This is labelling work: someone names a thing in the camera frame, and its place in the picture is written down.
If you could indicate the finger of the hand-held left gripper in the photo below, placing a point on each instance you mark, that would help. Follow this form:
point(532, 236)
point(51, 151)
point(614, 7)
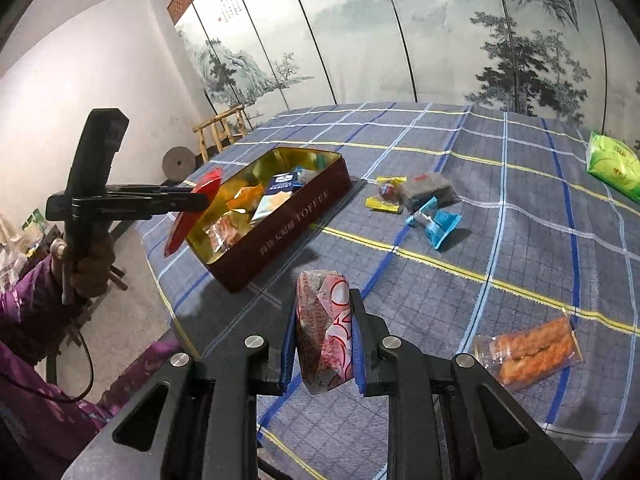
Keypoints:
point(150, 191)
point(160, 206)

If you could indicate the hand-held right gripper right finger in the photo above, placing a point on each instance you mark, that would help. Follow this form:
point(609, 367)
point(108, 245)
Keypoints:
point(357, 340)

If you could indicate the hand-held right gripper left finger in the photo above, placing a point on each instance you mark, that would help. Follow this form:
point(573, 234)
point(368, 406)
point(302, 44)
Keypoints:
point(287, 340)

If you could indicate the red snack packet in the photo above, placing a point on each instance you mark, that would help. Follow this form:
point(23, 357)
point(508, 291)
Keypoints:
point(185, 225)

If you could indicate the red and white pastry packet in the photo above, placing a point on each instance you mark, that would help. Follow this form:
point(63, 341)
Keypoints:
point(322, 330)

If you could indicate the clear fried twist packet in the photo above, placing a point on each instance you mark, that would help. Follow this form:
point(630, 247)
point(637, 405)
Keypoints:
point(227, 232)
point(530, 355)

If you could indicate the yellow snack packet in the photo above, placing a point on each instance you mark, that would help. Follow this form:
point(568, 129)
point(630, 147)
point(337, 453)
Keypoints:
point(247, 195)

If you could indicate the maroon tin box gold interior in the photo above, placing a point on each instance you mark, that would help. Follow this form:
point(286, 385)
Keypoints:
point(300, 220)

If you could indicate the blue cracker box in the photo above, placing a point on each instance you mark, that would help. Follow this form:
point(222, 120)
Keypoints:
point(282, 183)

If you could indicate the blue candy packet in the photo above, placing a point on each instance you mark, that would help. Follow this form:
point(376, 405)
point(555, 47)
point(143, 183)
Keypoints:
point(440, 225)
point(306, 175)

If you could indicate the yellow candy packet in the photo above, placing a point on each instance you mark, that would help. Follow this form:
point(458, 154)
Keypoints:
point(385, 195)

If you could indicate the dark clear snack packet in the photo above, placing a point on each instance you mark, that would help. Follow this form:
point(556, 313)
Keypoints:
point(430, 190)

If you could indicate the person's left forearm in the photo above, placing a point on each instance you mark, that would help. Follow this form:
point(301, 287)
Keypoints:
point(35, 300)

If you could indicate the person's left hand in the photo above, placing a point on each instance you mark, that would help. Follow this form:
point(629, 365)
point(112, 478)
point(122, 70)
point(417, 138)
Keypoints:
point(95, 272)

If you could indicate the round millstone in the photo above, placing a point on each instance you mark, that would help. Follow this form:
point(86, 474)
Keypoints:
point(178, 162)

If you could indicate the bamboo chair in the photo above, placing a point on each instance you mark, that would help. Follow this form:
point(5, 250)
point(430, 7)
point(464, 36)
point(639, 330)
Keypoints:
point(220, 119)

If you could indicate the pile of packaged goods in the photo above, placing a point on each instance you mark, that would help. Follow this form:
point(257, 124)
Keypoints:
point(22, 245)

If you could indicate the blue plaid tablecloth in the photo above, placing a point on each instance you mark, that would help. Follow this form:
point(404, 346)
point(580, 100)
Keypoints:
point(500, 210)

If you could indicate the painted landscape folding screen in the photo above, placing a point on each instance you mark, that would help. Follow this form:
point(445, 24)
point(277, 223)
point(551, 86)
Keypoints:
point(375, 35)

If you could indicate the green tissue pack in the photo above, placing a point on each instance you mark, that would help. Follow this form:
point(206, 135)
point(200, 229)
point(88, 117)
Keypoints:
point(615, 162)

